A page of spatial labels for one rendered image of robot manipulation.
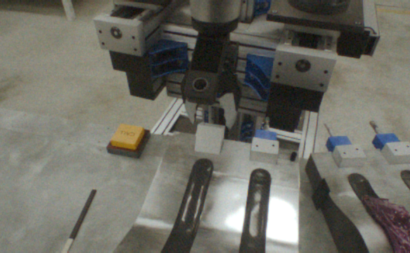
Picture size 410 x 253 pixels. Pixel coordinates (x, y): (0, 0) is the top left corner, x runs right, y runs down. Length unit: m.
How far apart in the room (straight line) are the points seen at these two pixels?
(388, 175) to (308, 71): 0.28
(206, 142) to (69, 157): 0.34
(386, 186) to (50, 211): 0.66
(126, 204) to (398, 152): 0.56
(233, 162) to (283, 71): 0.28
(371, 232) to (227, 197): 0.23
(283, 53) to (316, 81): 0.11
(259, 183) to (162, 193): 0.18
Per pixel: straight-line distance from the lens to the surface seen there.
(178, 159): 0.59
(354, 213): 0.59
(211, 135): 0.59
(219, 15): 0.44
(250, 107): 1.00
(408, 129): 2.35
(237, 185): 0.56
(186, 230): 0.52
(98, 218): 0.65
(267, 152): 0.57
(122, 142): 0.72
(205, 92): 0.42
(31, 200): 0.73
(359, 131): 2.17
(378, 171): 0.71
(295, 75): 0.76
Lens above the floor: 1.33
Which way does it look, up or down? 43 degrees down
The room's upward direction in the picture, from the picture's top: straight up
